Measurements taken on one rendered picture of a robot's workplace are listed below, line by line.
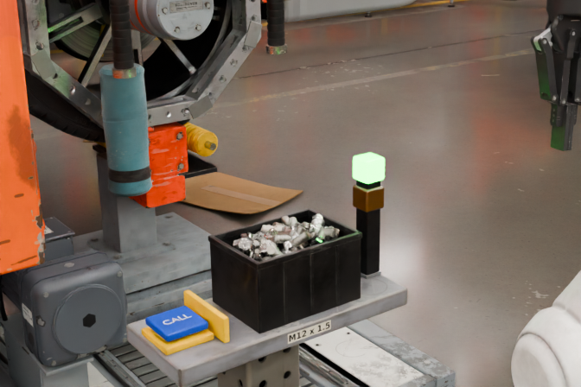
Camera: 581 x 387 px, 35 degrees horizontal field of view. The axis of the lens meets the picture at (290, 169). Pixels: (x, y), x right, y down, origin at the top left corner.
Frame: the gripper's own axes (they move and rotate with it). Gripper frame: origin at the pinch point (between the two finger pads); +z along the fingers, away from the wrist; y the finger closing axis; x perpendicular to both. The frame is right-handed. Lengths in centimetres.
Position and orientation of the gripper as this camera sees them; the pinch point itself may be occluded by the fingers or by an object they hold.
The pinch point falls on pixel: (562, 125)
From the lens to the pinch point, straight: 144.8
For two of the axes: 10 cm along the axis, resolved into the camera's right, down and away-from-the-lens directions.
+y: 9.1, -0.9, 4.0
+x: -4.1, -2.4, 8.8
